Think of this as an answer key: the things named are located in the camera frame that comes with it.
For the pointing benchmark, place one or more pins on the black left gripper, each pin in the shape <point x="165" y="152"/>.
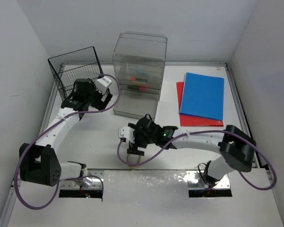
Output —
<point x="99" y="104"/>

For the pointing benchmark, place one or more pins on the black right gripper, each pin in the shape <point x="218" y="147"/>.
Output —
<point x="133" y="147"/>

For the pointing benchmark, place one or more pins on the beige masking tape roll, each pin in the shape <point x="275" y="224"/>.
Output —
<point x="132" y="159"/>

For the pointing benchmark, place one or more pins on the orange black highlighter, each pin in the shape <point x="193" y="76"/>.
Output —
<point x="140" y="80"/>

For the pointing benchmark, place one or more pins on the pink black highlighter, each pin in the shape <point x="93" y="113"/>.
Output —
<point x="142" y="89"/>

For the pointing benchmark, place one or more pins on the blue glue stick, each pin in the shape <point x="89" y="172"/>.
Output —
<point x="140" y="71"/>

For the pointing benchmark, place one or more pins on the clear plastic drawer organizer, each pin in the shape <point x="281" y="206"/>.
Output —
<point x="139" y="63"/>

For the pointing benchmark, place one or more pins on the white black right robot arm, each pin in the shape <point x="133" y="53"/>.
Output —
<point x="235" y="148"/>

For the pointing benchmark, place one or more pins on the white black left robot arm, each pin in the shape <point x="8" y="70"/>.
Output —
<point x="39" y="161"/>

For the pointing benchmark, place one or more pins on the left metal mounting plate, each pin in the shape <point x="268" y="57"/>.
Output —
<point x="92" y="182"/>

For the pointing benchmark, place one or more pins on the metal mounting plate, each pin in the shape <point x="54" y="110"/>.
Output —
<point x="92" y="182"/>
<point x="195" y="182"/>

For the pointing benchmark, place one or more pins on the red folder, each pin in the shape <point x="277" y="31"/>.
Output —
<point x="191" y="121"/>

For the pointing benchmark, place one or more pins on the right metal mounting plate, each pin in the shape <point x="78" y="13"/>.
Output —
<point x="195" y="182"/>

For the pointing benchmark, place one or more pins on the blue folder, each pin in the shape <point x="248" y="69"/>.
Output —
<point x="203" y="96"/>

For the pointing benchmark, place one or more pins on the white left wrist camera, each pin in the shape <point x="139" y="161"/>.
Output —
<point x="102" y="84"/>

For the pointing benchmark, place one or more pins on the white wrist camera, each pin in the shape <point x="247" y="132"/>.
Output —
<point x="102" y="84"/>
<point x="126" y="133"/>

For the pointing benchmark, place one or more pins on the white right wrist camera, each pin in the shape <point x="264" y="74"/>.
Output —
<point x="126" y="133"/>

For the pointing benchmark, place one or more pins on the black wire mesh shelf rack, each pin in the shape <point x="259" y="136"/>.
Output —
<point x="80" y="64"/>

